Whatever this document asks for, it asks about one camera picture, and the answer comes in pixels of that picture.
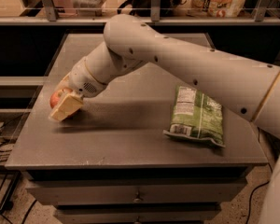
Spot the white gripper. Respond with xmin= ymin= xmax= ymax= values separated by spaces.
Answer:
xmin=49 ymin=57 xmax=106 ymax=121

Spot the red apple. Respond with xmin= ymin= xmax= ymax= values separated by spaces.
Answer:
xmin=49 ymin=88 xmax=72 ymax=108

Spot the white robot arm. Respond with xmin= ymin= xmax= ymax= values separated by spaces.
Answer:
xmin=49 ymin=14 xmax=280 ymax=224

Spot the grey drawer cabinet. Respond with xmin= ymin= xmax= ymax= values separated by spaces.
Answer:
xmin=7 ymin=34 xmax=267 ymax=224

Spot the clear plastic container on shelf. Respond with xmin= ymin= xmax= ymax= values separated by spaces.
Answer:
xmin=71 ymin=0 xmax=105 ymax=17

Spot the black bag on shelf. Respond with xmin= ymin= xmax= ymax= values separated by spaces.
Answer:
xmin=117 ymin=0 xmax=186 ymax=17

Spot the green chip bag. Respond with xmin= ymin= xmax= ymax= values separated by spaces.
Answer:
xmin=163 ymin=86 xmax=225 ymax=147

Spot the metal shelf rail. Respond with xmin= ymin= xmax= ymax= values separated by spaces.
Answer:
xmin=0 ymin=0 xmax=280 ymax=26

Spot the black cables left floor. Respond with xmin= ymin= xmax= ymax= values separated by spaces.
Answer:
xmin=0 ymin=115 xmax=38 ymax=224

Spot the black cable right floor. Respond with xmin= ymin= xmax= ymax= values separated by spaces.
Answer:
xmin=245 ymin=161 xmax=273 ymax=224

